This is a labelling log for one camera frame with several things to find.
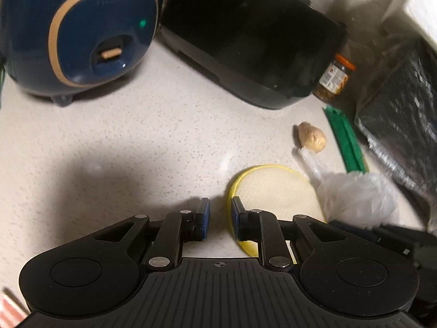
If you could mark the yellow round cloth pad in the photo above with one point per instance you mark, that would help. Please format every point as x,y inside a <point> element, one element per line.
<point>273,188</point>

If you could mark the green folded plastic strip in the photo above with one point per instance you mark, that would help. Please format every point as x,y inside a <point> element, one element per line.
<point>344,140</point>

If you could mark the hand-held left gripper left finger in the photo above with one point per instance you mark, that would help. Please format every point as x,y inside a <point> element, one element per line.
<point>205,220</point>

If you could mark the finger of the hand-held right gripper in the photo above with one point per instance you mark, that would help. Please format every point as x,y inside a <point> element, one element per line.
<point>355,230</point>

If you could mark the red striped cloth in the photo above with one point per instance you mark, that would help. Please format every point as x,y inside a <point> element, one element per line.
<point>12,309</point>

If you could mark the black kitchen appliance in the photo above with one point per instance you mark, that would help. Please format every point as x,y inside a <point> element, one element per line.
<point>252,41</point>

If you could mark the glass jar with orange lid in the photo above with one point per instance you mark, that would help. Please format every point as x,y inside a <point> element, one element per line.
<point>334,78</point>

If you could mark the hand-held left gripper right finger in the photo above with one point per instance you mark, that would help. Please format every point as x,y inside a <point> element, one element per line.
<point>235,218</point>

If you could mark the clear plastic bag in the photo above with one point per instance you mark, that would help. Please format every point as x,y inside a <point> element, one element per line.
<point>355,194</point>

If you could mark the white box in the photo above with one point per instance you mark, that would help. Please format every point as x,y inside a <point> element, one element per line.
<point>418,3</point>

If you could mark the dark blue rice cooker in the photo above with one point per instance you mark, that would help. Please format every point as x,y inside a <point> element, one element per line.
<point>68,34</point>

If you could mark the ginger piece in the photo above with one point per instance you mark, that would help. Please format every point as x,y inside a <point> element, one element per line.
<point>311,137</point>

